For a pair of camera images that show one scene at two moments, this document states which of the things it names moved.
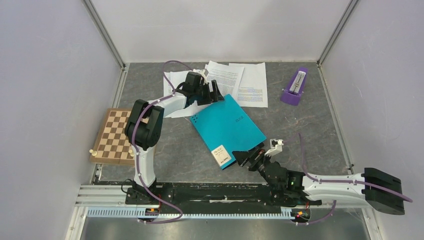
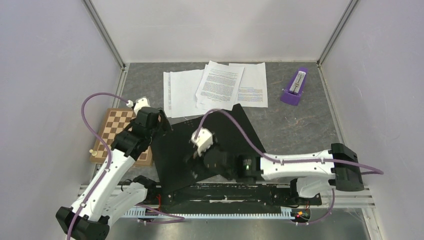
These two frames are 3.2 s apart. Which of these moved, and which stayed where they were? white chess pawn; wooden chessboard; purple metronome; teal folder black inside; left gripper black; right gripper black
Moved: teal folder black inside; right gripper black; left gripper black
Stayed: white chess pawn; purple metronome; wooden chessboard
